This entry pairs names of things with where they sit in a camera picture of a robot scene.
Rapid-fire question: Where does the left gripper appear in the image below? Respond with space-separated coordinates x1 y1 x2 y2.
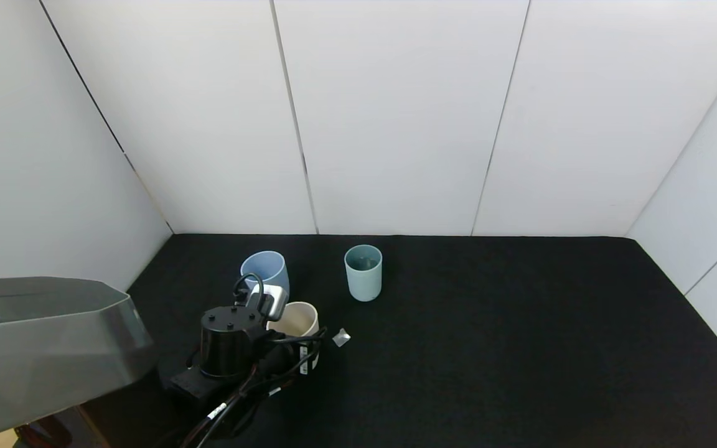
259 326 328 377

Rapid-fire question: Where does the cream plastic cup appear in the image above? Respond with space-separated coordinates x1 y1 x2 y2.
266 301 321 372

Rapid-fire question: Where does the teal plastic cup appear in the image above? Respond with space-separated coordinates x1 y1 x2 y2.
344 244 383 303

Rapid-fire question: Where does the blue plastic cup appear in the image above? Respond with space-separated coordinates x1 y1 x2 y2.
240 250 290 298

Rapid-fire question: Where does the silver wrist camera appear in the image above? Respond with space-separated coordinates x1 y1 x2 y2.
243 283 289 323

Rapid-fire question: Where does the black camera cable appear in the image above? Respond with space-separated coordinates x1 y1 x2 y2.
233 273 329 349

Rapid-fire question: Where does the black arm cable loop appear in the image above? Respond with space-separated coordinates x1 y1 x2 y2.
178 367 311 448

